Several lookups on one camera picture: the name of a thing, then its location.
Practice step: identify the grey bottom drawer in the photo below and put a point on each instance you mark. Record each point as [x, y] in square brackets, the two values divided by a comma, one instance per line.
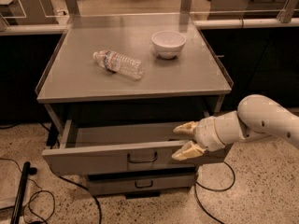
[140, 183]

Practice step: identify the black pole on floor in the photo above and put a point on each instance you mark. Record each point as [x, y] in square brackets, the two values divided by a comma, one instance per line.
[27, 169]

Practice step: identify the background desk right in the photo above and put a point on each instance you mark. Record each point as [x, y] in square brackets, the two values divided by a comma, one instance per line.
[244, 9]

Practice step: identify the clear plastic water bottle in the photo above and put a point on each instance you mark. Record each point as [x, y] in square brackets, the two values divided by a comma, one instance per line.
[117, 63]

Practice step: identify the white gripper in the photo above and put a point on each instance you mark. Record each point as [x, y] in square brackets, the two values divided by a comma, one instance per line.
[206, 134]

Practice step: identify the background desk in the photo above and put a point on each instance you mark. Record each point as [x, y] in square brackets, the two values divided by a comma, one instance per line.
[244, 9]
[28, 12]

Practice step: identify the grey drawer cabinet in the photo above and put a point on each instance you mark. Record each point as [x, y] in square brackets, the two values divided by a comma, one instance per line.
[115, 89]

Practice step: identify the grey drawer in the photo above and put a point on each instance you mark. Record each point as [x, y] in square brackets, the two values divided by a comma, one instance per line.
[96, 147]
[140, 183]

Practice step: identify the white ceramic bowl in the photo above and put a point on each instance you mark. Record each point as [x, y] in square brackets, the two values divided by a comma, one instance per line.
[167, 43]

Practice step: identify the grey top drawer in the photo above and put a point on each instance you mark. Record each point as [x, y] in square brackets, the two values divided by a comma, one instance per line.
[96, 147]

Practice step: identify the background desk left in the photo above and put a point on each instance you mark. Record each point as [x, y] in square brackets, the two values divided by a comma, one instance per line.
[28, 12]

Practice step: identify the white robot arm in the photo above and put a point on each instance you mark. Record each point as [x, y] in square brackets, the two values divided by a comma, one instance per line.
[256, 117]

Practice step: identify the left metal post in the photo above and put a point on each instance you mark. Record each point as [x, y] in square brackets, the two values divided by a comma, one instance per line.
[72, 6]

